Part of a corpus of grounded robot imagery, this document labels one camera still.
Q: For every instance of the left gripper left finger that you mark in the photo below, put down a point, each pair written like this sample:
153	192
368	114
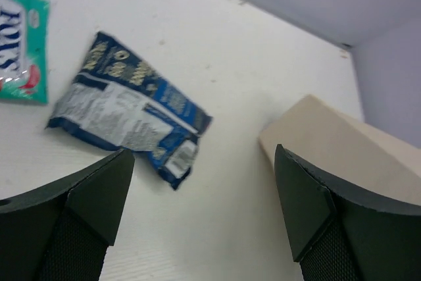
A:
62	230

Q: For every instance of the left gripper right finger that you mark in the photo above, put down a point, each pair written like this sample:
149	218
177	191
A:
340	231

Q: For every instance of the blue snack packet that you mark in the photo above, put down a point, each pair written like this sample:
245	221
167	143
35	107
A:
119	101

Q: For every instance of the teal Fox's candy bag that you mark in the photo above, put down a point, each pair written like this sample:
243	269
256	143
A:
24	25

